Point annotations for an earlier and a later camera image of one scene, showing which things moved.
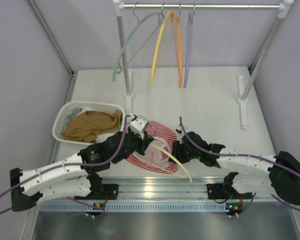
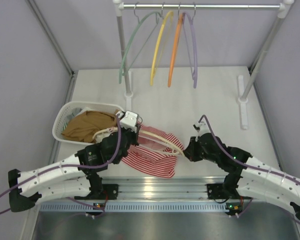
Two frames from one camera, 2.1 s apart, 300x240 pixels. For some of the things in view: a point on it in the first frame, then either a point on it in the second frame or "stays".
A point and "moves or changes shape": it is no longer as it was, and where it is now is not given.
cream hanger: x=169 y=153 to x=148 y=151
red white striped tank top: x=159 y=150 moves or changes shape
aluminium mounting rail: x=162 y=188 stays
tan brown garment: x=87 y=125 stays
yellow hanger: x=158 y=45 stays
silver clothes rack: x=286 y=6 stays
